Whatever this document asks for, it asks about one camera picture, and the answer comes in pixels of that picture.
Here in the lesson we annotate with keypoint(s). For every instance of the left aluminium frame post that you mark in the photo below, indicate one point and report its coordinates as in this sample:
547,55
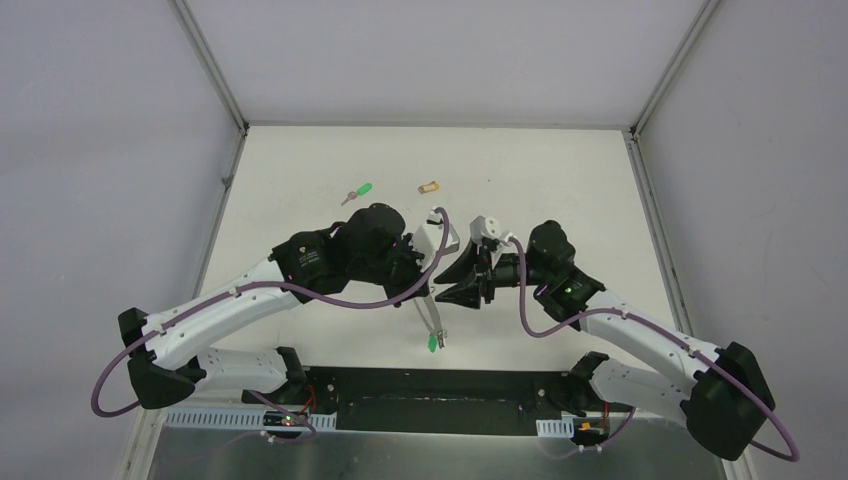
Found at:
139,452

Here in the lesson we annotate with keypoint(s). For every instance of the left white cable duct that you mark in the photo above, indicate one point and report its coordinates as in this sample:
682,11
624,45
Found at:
233,419

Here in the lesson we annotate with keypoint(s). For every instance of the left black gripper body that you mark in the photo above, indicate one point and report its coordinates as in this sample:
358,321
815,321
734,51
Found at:
411,278

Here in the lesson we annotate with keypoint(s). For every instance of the green tagged loose key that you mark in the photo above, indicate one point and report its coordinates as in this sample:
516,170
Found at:
354,194

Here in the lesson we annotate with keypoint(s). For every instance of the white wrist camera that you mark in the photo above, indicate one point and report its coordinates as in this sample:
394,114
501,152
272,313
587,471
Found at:
484,228
426,240

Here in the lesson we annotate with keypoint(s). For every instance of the yellow key tag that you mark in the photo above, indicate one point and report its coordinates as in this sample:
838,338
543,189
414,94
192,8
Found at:
430,187

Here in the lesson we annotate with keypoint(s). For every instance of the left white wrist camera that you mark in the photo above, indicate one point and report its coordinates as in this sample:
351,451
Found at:
426,240

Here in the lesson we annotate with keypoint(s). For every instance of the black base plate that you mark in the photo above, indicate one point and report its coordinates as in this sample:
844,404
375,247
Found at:
465,402

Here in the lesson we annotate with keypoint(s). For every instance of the white cable duct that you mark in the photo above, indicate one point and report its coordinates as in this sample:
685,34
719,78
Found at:
233,419
555,428

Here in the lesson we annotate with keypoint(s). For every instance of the right white cable duct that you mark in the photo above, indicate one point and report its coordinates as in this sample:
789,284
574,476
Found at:
555,428

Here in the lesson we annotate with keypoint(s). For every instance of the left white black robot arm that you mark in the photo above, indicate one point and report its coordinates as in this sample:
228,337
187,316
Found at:
171,353

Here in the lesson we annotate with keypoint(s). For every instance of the large wire keyring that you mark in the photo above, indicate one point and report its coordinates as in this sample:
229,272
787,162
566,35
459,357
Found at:
430,315

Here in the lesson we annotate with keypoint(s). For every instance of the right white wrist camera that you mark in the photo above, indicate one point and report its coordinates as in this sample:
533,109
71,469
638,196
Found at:
484,228

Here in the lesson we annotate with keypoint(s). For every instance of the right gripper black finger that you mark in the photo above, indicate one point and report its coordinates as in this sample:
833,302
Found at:
462,295
462,266

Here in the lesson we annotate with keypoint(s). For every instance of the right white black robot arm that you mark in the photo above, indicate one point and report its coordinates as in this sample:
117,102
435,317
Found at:
718,394

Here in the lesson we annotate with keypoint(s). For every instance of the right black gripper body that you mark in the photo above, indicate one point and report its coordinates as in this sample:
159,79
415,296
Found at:
487,272

